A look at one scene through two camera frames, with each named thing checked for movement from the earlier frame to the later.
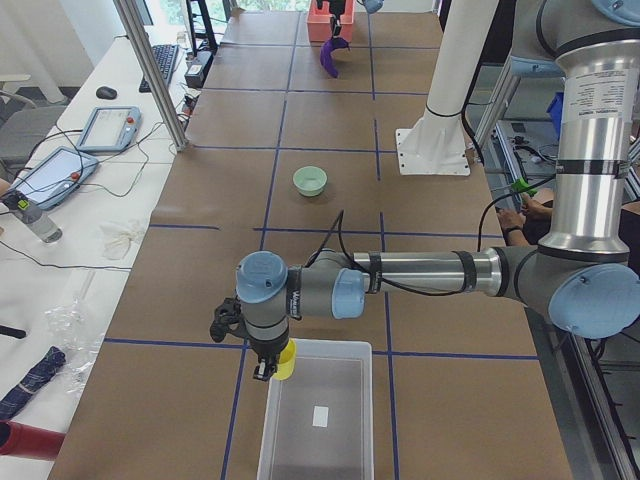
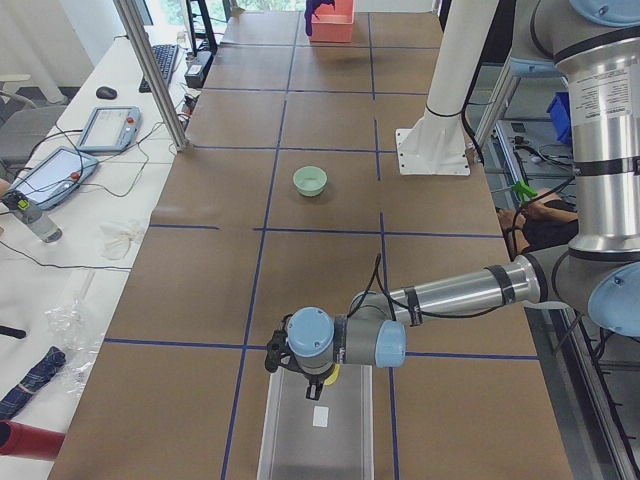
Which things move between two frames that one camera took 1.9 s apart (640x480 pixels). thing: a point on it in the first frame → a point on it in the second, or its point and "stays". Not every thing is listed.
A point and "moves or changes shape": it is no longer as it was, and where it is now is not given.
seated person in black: [529, 226] stays
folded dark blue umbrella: [41, 371] stays
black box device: [196, 71] stays
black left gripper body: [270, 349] → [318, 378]
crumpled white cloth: [117, 239] stays
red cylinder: [21, 440] stays
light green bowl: [310, 180] stays
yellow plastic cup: [287, 361] moves or changes shape
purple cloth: [325, 54] → [309, 11]
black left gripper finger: [265, 369] → [313, 391]
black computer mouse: [106, 92] stays
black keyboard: [165, 57] stays
